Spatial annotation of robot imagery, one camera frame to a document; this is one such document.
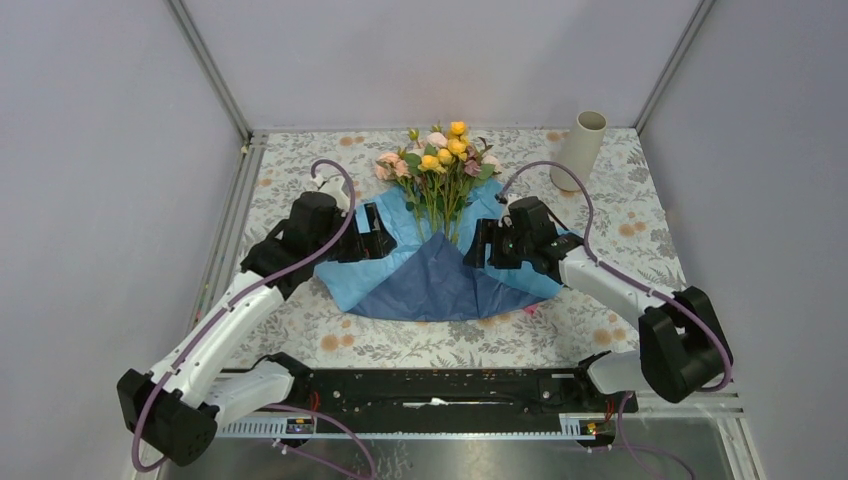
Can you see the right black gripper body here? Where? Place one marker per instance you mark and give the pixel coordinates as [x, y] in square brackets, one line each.
[516, 247]

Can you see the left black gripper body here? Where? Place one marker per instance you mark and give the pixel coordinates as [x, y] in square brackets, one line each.
[338, 223]

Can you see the artificial flower bunch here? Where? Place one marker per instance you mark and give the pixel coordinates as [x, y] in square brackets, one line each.
[437, 173]

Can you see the blue wrapping paper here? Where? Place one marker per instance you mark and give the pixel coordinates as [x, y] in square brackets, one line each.
[424, 277]

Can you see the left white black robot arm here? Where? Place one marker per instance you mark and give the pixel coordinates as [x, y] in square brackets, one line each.
[176, 407]

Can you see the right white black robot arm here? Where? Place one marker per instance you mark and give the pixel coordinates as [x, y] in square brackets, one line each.
[682, 348]

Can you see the beige cylindrical vase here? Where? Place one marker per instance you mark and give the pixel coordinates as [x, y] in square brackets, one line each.
[579, 151]

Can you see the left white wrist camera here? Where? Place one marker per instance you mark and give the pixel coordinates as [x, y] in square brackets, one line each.
[336, 187]

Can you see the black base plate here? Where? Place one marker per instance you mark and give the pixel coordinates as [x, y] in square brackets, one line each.
[453, 401]

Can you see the white slotted cable duct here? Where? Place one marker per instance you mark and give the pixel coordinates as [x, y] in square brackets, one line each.
[298, 428]

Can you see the left aluminium frame post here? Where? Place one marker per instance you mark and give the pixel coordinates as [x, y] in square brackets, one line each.
[196, 43]

